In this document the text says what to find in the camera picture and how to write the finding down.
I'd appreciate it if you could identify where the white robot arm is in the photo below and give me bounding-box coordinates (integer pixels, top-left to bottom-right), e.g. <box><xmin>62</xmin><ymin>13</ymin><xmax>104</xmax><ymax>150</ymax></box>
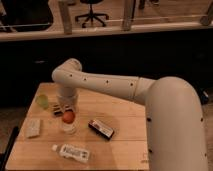
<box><xmin>52</xmin><ymin>58</ymin><xmax>208</xmax><ymax>171</ymax></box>

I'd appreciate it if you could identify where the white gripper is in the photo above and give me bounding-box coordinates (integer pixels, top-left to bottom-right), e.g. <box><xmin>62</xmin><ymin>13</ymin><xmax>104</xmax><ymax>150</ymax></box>
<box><xmin>57</xmin><ymin>86</ymin><xmax>78</xmax><ymax>115</ymax></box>

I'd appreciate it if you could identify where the green plastic cup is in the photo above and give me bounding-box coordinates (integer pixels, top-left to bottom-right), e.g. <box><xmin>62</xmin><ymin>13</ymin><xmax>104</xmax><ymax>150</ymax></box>
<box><xmin>36</xmin><ymin>94</ymin><xmax>49</xmax><ymax>109</ymax></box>

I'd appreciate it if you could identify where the orange-red apple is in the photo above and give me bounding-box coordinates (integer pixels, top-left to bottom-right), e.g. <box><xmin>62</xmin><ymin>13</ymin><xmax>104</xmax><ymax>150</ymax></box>
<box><xmin>62</xmin><ymin>111</ymin><xmax>75</xmax><ymax>124</ymax></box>

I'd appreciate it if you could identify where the striped dark box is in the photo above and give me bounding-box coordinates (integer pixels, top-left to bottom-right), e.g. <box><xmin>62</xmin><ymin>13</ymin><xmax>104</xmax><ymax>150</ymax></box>
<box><xmin>53</xmin><ymin>104</ymin><xmax>63</xmax><ymax>116</ymax></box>

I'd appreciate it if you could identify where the black red snack box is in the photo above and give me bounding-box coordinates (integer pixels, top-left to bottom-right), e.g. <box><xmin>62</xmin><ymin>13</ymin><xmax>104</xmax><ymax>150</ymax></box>
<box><xmin>88</xmin><ymin>119</ymin><xmax>114</xmax><ymax>140</ymax></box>

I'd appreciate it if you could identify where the black office chair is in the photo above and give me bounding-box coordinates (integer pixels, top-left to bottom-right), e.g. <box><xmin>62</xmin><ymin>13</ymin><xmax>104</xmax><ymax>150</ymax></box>
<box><xmin>75</xmin><ymin>0</ymin><xmax>109</xmax><ymax>28</ymax></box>

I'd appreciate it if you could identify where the wooden table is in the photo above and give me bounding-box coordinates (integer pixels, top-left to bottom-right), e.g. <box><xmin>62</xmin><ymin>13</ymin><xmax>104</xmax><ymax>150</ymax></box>
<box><xmin>6</xmin><ymin>89</ymin><xmax>149</xmax><ymax>171</ymax></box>

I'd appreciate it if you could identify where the white sponge block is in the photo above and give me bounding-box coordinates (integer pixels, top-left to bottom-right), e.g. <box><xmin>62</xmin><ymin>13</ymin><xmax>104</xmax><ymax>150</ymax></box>
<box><xmin>26</xmin><ymin>118</ymin><xmax>41</xmax><ymax>138</ymax></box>

